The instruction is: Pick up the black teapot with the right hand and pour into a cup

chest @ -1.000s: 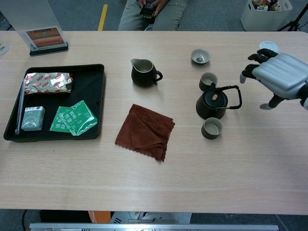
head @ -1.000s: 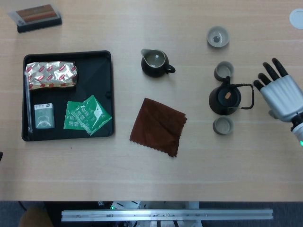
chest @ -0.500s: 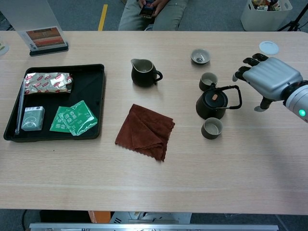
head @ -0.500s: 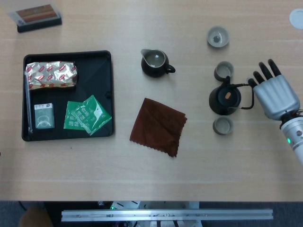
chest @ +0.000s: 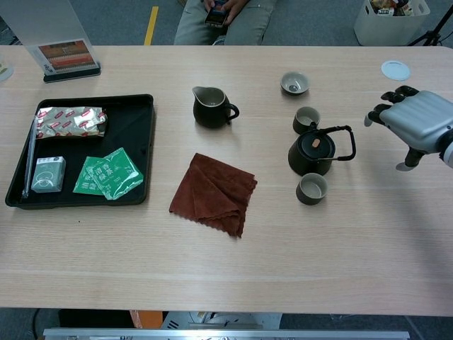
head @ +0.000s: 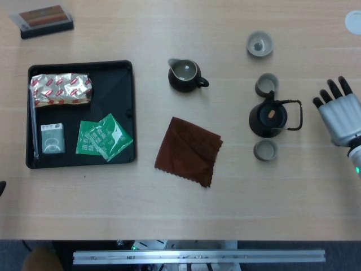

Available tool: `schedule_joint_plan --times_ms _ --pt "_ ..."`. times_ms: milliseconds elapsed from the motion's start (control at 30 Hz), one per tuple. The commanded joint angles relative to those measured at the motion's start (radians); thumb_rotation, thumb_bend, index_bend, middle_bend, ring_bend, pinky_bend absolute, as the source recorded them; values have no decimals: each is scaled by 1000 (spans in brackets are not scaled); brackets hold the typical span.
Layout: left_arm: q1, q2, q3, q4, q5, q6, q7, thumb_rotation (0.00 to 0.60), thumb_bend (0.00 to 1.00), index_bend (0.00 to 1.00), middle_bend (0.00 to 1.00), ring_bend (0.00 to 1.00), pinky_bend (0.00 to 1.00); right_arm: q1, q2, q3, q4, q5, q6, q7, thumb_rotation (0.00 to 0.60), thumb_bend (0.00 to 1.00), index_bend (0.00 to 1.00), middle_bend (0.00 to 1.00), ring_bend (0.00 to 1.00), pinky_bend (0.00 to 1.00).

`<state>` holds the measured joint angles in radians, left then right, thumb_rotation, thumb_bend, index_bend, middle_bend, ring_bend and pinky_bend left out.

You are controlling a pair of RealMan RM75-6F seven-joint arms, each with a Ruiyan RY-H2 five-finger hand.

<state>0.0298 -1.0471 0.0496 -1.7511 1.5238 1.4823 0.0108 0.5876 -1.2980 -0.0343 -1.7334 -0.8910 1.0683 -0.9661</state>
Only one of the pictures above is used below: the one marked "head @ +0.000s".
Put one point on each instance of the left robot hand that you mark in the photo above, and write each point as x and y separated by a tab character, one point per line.
2	187

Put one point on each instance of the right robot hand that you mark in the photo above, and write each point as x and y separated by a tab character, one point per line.
342	118

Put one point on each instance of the black teapot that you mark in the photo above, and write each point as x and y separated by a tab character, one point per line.
256	121

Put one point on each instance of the grey teacup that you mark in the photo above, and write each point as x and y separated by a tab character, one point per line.
265	149
251	49
266	83

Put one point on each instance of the clear plastic stick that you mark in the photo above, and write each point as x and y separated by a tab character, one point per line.
34	127

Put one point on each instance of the grey-green small tea box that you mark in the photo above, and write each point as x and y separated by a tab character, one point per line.
53	139

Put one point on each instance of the orange brown seat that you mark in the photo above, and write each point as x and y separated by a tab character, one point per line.
42	259

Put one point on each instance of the green tea sachet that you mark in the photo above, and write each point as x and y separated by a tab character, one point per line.
110	135
83	141

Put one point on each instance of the white table grommet cap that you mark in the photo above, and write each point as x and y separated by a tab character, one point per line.
354	22

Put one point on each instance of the silver foil tea packet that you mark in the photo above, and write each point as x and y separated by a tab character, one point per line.
59	89

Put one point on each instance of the black plastic tray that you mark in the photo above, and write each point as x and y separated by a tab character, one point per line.
112	90

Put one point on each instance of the brown folded cloth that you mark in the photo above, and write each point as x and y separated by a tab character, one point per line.
186	152

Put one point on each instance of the acrylic sign stand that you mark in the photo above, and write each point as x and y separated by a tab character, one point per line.
45	19

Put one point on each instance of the aluminium rail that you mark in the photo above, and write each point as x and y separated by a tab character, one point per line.
197	257

